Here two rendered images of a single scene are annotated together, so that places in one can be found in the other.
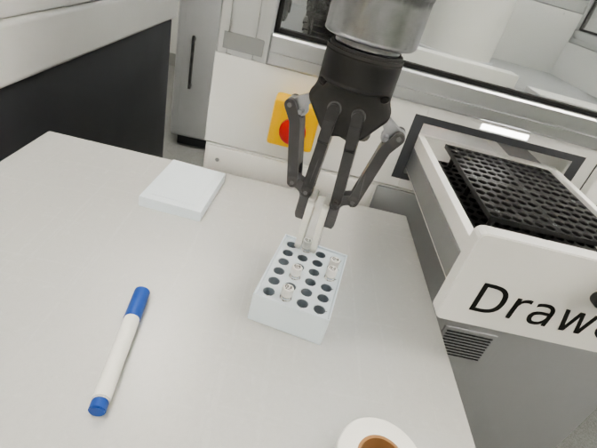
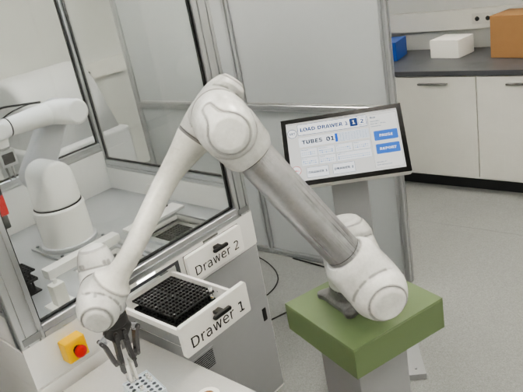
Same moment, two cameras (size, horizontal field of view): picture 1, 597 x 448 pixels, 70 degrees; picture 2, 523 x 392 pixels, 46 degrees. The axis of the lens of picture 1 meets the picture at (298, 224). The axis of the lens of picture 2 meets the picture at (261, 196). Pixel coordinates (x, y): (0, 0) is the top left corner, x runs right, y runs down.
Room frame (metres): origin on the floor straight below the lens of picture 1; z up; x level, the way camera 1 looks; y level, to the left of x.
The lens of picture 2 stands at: (-1.03, 0.57, 1.92)
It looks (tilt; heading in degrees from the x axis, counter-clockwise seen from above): 22 degrees down; 320
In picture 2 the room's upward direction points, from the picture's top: 11 degrees counter-clockwise
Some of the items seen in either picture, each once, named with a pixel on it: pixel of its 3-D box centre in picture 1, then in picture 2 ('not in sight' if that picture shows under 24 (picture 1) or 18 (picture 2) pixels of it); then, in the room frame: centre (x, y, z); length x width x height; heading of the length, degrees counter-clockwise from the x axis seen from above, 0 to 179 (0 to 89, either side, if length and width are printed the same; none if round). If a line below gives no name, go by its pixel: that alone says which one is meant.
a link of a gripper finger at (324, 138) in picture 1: (321, 149); (117, 348); (0.43, 0.00, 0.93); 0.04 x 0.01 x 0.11; 174
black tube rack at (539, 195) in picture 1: (513, 208); (174, 303); (0.57, -0.29, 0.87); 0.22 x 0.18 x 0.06; 5
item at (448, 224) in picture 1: (509, 207); (173, 304); (0.58, -0.29, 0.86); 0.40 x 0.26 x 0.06; 5
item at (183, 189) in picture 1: (185, 188); not in sight; (0.54, 0.18, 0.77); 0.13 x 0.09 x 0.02; 1
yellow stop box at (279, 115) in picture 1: (294, 123); (74, 347); (0.64, 0.05, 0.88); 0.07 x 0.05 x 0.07; 95
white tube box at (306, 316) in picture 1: (301, 284); (145, 390); (0.39, -0.02, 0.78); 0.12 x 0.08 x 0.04; 174
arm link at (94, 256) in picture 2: not in sight; (98, 273); (0.42, -0.01, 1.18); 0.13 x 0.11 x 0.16; 148
